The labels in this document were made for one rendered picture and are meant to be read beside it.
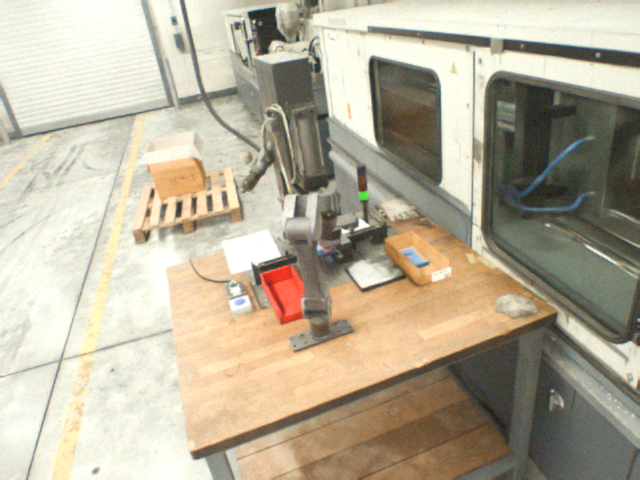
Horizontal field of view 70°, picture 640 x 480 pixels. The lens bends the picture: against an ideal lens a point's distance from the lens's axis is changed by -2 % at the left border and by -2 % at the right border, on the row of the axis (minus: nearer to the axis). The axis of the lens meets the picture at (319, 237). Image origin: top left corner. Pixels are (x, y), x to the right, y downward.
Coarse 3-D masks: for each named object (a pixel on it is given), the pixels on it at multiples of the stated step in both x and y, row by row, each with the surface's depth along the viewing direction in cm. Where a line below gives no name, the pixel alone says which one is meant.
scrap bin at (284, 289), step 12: (264, 276) 171; (276, 276) 173; (288, 276) 175; (264, 288) 169; (276, 288) 171; (288, 288) 170; (300, 288) 166; (276, 300) 164; (288, 300) 163; (300, 300) 162; (276, 312) 155; (288, 312) 157; (300, 312) 153
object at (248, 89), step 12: (240, 60) 785; (240, 72) 816; (252, 72) 683; (240, 84) 877; (252, 84) 695; (240, 96) 936; (252, 96) 756; (324, 96) 459; (252, 108) 790; (324, 108) 464; (324, 120) 470; (324, 132) 474; (324, 144) 479; (324, 156) 485
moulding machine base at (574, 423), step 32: (384, 160) 258; (352, 192) 337; (384, 192) 274; (416, 192) 230; (448, 224) 206; (512, 352) 179; (544, 352) 155; (576, 352) 143; (480, 384) 213; (512, 384) 185; (544, 384) 163; (576, 384) 142; (608, 384) 133; (544, 416) 168; (576, 416) 150; (608, 416) 132; (544, 448) 173; (576, 448) 154; (608, 448) 138
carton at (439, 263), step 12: (384, 240) 179; (396, 240) 180; (408, 240) 182; (420, 240) 176; (396, 252) 171; (420, 252) 179; (432, 252) 169; (396, 264) 174; (408, 264) 164; (432, 264) 171; (444, 264) 163; (420, 276) 165; (432, 276) 161; (444, 276) 163
